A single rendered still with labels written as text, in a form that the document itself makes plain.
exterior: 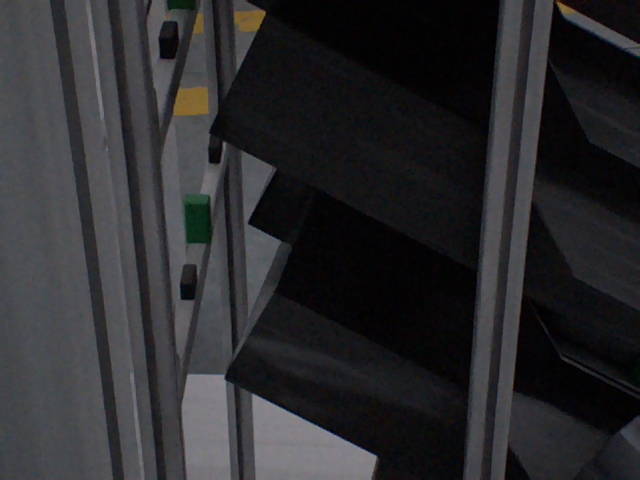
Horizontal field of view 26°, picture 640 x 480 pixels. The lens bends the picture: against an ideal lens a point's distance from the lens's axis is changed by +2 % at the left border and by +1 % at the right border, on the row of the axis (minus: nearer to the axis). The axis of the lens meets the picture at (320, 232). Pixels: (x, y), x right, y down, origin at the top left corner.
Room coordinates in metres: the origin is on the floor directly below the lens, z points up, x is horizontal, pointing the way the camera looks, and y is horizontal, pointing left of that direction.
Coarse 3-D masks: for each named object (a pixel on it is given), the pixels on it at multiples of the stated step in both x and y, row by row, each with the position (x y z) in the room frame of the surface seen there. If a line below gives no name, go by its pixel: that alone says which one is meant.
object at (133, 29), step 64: (128, 0) 0.52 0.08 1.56; (512, 0) 0.51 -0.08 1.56; (128, 64) 0.52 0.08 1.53; (512, 64) 0.51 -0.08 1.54; (128, 128) 0.52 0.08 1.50; (512, 128) 0.51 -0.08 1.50; (128, 192) 0.52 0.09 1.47; (512, 192) 0.51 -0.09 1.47; (128, 256) 0.52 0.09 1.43; (512, 256) 0.51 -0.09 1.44; (128, 320) 0.52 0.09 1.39; (512, 320) 0.51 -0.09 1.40; (512, 384) 0.51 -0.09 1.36
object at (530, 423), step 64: (320, 192) 0.69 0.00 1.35; (320, 256) 0.69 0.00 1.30; (384, 256) 0.68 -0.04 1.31; (256, 320) 0.57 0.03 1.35; (320, 320) 0.56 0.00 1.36; (384, 320) 0.66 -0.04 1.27; (448, 320) 0.67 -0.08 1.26; (256, 384) 0.57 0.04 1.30; (320, 384) 0.56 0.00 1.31; (384, 384) 0.55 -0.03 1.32; (448, 384) 0.54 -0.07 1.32; (576, 384) 0.65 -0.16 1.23; (384, 448) 0.55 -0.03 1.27; (448, 448) 0.54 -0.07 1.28; (512, 448) 0.59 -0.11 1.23; (576, 448) 0.61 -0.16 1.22
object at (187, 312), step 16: (176, 16) 0.68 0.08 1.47; (192, 16) 0.69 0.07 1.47; (160, 64) 0.63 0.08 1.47; (176, 64) 0.63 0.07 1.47; (160, 80) 0.61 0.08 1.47; (176, 80) 0.62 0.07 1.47; (160, 96) 0.59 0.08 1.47; (160, 112) 0.58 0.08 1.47; (160, 128) 0.57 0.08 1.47; (160, 144) 0.56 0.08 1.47; (224, 144) 0.81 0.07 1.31; (224, 160) 0.79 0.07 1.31; (208, 176) 0.77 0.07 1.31; (224, 176) 0.78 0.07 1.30; (208, 192) 0.75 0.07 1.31; (192, 256) 0.68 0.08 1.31; (208, 256) 0.69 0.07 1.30; (192, 304) 0.63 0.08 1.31; (176, 320) 0.61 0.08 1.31; (192, 320) 0.61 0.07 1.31; (176, 336) 0.60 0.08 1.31; (192, 336) 0.61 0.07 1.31
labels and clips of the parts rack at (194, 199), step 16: (176, 0) 0.69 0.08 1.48; (192, 0) 0.69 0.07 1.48; (160, 32) 0.64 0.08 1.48; (176, 32) 0.64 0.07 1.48; (160, 48) 0.63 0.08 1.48; (176, 48) 0.64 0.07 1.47; (208, 144) 0.79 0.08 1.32; (208, 160) 0.78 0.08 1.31; (192, 208) 0.69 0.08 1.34; (208, 208) 0.69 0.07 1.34; (192, 224) 0.69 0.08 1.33; (208, 224) 0.69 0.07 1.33; (192, 240) 0.69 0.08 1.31; (208, 240) 0.69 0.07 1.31; (192, 272) 0.64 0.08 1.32; (192, 288) 0.63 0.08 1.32
